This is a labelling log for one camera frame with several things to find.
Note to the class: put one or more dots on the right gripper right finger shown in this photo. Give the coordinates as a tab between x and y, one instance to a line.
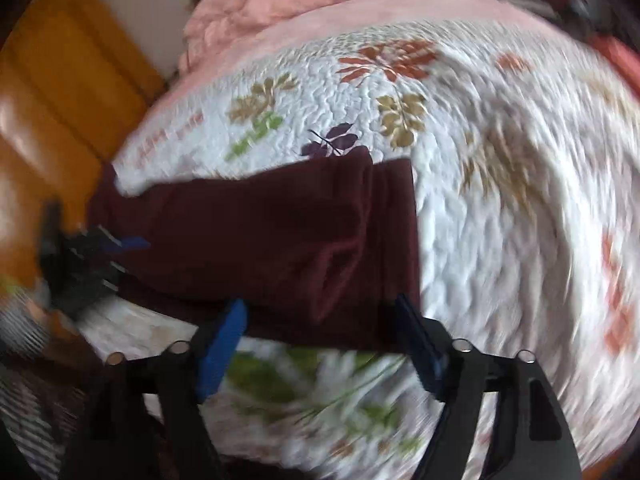
530	438

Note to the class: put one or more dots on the orange wooden wardrobe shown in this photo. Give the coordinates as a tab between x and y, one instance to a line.
73	86

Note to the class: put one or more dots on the pink bed sheet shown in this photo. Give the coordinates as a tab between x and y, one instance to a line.
329	21

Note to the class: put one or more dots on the maroon pants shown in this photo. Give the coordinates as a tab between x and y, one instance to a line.
318	251

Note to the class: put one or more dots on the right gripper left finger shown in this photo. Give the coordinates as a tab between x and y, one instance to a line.
183	377

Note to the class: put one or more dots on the floral quilted bedspread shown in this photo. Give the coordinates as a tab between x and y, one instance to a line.
525	160

